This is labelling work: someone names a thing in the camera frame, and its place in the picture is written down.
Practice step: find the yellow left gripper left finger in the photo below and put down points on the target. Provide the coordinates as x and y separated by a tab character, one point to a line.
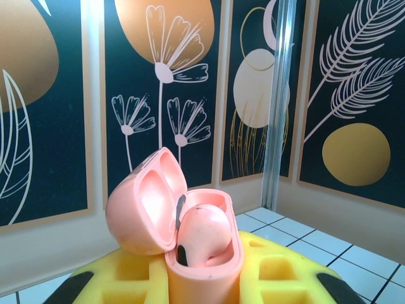
95	285

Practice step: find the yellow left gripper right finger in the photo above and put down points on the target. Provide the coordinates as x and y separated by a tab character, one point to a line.
303	285

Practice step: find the pink earbud charging case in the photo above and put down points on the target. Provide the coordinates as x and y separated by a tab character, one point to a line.
202	285

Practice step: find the aluminium frame post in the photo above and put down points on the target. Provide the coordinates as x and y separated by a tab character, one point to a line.
278	126

